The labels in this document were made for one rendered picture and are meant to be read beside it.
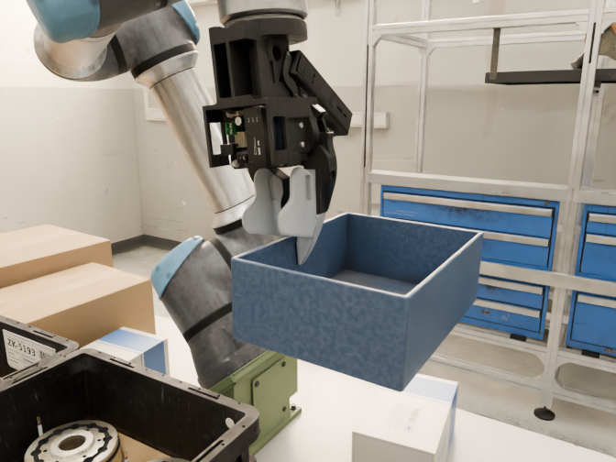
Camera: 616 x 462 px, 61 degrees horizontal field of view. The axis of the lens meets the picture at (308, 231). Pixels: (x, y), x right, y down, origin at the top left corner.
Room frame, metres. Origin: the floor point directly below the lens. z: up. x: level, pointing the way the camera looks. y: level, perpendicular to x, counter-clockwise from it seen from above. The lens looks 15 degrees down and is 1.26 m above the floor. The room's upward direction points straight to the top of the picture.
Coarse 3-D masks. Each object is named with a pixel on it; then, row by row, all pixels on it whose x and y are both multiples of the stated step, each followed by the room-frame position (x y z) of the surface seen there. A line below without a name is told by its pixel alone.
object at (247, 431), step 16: (80, 352) 0.62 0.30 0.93; (96, 352) 0.62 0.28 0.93; (48, 368) 0.58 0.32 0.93; (128, 368) 0.58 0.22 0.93; (144, 368) 0.58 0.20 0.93; (16, 384) 0.55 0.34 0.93; (160, 384) 0.55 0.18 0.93; (176, 384) 0.55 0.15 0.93; (208, 400) 0.52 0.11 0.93; (224, 400) 0.51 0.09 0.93; (256, 416) 0.48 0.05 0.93; (240, 432) 0.46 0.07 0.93; (256, 432) 0.48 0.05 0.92; (208, 448) 0.43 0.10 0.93; (224, 448) 0.43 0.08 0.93; (240, 448) 0.45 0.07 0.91
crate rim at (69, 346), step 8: (0, 320) 0.73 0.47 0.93; (8, 320) 0.73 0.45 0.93; (16, 328) 0.70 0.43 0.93; (24, 328) 0.70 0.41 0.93; (32, 328) 0.70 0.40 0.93; (32, 336) 0.68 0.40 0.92; (40, 336) 0.67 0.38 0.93; (48, 336) 0.68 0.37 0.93; (56, 336) 0.67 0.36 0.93; (56, 344) 0.65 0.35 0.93; (64, 344) 0.65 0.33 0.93; (72, 344) 0.65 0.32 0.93; (64, 352) 0.62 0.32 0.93; (40, 360) 0.60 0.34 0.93; (48, 360) 0.60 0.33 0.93; (24, 368) 0.58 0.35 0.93; (32, 368) 0.58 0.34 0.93; (8, 376) 0.56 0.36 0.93; (16, 376) 0.56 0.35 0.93; (0, 384) 0.55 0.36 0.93
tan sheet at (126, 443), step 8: (120, 440) 0.58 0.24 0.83; (128, 440) 0.58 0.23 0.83; (128, 448) 0.56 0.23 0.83; (136, 448) 0.56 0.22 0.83; (144, 448) 0.56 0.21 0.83; (152, 448) 0.56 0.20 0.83; (128, 456) 0.55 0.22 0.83; (136, 456) 0.55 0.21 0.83; (144, 456) 0.55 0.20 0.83; (152, 456) 0.55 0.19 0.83; (160, 456) 0.55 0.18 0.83; (168, 456) 0.55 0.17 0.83
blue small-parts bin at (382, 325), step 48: (288, 240) 0.46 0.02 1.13; (336, 240) 0.54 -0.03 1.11; (384, 240) 0.53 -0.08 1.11; (432, 240) 0.51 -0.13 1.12; (480, 240) 0.48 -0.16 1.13; (240, 288) 0.39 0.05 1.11; (288, 288) 0.36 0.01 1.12; (336, 288) 0.34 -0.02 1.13; (384, 288) 0.50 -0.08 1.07; (432, 288) 0.36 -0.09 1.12; (240, 336) 0.39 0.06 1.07; (288, 336) 0.36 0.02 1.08; (336, 336) 0.34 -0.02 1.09; (384, 336) 0.32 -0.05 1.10; (432, 336) 0.36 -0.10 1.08; (384, 384) 0.32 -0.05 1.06
